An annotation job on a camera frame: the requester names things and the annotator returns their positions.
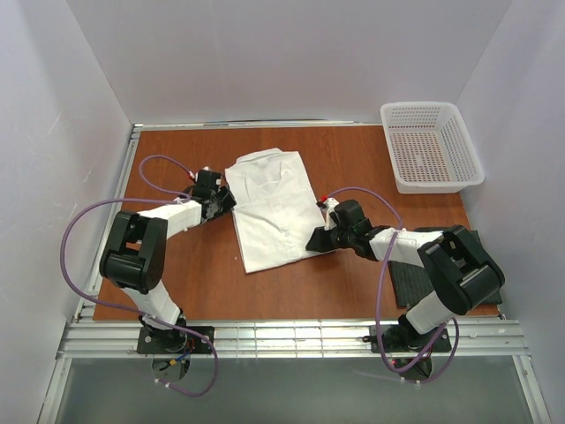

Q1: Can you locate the white long sleeve shirt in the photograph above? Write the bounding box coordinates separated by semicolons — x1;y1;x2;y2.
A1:
224;148;325;274

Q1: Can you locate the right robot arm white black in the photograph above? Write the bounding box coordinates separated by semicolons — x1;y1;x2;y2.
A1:
306;198;505;352

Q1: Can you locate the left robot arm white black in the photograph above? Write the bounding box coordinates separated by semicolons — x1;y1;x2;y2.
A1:
99;168;236;333

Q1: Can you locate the dark striped folded shirt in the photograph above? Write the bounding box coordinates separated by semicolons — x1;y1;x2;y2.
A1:
388;227;502;309

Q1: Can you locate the white plastic basket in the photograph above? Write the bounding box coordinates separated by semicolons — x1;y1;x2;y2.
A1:
380;102;485;194

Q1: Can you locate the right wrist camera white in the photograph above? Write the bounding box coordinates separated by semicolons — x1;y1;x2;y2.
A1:
317;196;339;231

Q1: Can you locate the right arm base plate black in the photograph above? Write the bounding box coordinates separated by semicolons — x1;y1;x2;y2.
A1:
362;324;452;353

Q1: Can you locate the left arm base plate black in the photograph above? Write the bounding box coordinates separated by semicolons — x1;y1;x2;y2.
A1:
136;326;212;355

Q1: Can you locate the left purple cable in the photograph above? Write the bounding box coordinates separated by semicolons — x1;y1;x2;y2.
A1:
60;155;220;397

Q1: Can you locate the aluminium frame rail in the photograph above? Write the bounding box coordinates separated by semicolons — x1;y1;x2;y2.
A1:
58;120;551;423

